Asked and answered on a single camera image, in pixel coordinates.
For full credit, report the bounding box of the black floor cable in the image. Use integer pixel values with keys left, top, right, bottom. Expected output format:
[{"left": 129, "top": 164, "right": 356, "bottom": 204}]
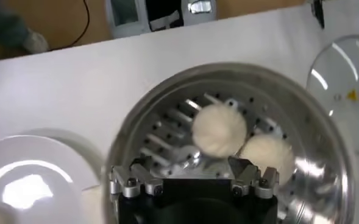
[{"left": 49, "top": 0, "right": 91, "bottom": 51}]

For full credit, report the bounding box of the round white plate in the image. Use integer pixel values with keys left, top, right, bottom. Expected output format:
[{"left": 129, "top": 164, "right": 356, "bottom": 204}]
[{"left": 0, "top": 129, "right": 104, "bottom": 224}]

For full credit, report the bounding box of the glass pot lid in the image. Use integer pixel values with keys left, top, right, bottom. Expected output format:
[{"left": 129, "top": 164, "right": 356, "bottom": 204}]
[{"left": 306, "top": 35, "right": 359, "bottom": 153}]

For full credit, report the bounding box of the perforated steel steamer basket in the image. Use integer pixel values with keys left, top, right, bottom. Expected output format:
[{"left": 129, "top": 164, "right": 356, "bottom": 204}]
[{"left": 101, "top": 62, "right": 355, "bottom": 224}]

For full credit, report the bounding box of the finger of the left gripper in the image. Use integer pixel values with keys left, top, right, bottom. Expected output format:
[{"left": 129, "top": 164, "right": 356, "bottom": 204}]
[{"left": 311, "top": 0, "right": 325, "bottom": 30}]

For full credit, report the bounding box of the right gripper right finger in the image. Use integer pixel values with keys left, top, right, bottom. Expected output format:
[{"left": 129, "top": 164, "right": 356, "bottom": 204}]
[{"left": 227, "top": 155, "right": 280, "bottom": 199}]

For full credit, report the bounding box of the teal grey floor object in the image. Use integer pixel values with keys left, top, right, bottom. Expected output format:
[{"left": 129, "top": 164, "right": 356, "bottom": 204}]
[{"left": 0, "top": 0, "right": 49, "bottom": 55}]

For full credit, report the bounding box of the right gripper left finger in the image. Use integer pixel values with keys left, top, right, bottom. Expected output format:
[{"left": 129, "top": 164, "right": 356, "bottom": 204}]
[{"left": 108, "top": 156, "right": 165, "bottom": 198}]

